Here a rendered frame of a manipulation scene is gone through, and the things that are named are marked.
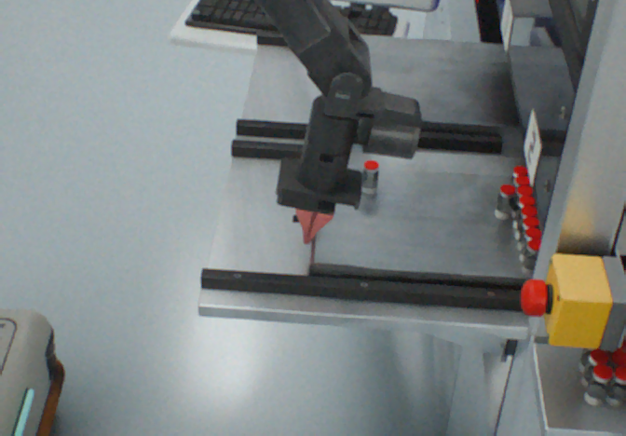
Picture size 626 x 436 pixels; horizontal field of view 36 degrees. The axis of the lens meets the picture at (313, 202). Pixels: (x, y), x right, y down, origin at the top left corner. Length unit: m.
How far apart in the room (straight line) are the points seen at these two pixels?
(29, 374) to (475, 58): 1.04
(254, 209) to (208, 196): 1.48
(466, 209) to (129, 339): 1.23
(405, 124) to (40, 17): 2.80
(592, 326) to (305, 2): 0.45
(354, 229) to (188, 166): 1.66
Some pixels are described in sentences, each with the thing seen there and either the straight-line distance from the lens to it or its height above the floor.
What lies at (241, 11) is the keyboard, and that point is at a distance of 1.94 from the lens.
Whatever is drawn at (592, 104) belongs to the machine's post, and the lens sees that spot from 0.99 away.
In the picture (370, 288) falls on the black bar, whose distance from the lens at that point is 1.18.
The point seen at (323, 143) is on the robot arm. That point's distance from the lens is 1.12.
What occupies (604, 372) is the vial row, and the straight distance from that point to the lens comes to 1.11.
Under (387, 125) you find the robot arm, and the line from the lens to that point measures 1.11.
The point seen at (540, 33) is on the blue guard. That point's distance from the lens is 1.27.
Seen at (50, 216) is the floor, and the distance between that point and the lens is 2.78.
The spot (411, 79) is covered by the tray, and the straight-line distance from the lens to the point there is 1.63.
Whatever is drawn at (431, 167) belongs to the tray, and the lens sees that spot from 1.41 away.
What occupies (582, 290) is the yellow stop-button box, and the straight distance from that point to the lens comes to 1.03.
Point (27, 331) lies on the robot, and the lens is 2.05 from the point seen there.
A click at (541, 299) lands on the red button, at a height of 1.01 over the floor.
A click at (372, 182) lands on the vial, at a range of 1.34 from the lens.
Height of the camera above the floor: 1.70
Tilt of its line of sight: 38 degrees down
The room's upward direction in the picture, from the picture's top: 3 degrees clockwise
